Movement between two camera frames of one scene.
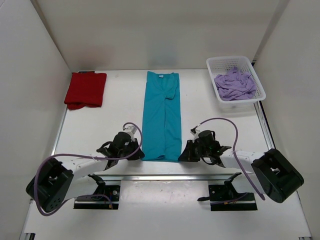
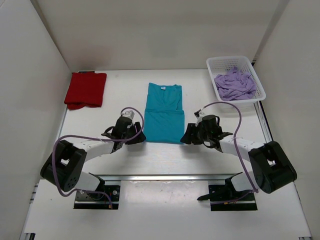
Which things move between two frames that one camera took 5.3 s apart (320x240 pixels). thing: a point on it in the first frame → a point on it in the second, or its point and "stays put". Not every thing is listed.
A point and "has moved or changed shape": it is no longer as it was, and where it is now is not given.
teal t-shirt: (162, 118) has moved or changed shape
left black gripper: (139, 154) → (140, 138)
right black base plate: (224, 197) stays put
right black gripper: (188, 155) → (190, 137)
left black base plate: (105, 197) stays put
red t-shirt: (85, 90) stays put
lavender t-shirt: (235, 85) stays put
